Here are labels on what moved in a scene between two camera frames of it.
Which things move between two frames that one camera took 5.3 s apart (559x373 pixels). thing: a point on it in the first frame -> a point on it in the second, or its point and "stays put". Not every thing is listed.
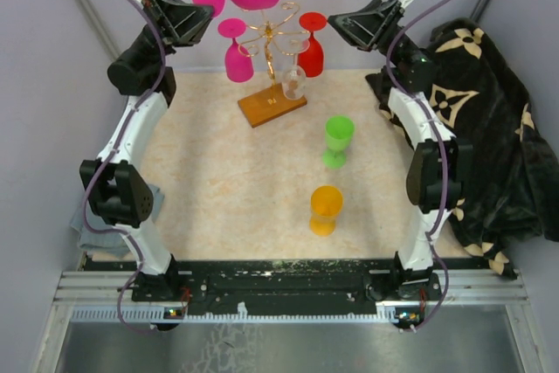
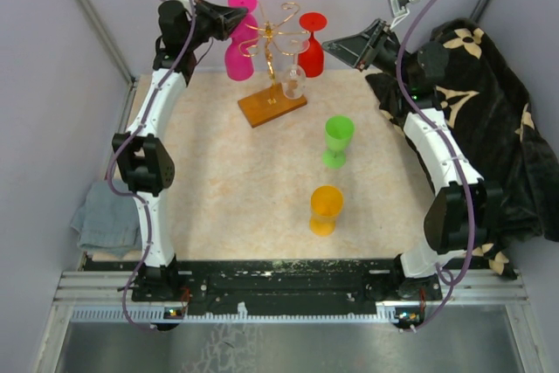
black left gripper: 182,24 -> 224,18
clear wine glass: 294,81 stays put
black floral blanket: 514,196 stays put
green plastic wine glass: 339,132 stays put
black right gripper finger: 361,28 -> 357,50
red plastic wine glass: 310,57 stays put
